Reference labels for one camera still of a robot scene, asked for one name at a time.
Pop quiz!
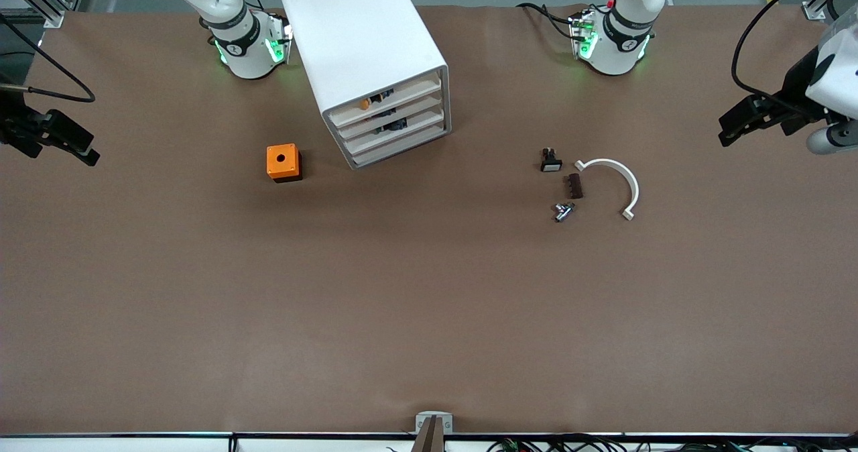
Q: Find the orange button enclosure box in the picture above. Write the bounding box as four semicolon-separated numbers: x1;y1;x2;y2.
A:
266;144;303;184

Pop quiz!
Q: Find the white curved plastic bracket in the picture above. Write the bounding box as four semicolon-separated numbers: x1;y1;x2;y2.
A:
574;158;640;222

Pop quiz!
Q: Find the gray table clamp bracket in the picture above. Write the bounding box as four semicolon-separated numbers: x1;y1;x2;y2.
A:
415;411;454;435

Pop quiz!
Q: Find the white drawer cabinet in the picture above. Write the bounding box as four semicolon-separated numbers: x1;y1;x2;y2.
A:
282;0;452;170

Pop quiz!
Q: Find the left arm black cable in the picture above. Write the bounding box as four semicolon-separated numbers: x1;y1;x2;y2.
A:
731;0;835;114

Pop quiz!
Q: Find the white plastic drawer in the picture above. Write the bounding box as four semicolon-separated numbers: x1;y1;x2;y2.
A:
332;84;446;142
339;101;448;156
325;70;444;128
347;117;451;170

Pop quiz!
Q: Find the tangled cable bundle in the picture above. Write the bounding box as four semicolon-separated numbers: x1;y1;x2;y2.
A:
488;435;858;452

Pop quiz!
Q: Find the black base power cable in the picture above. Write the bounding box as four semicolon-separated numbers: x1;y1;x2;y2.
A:
516;1;581;41

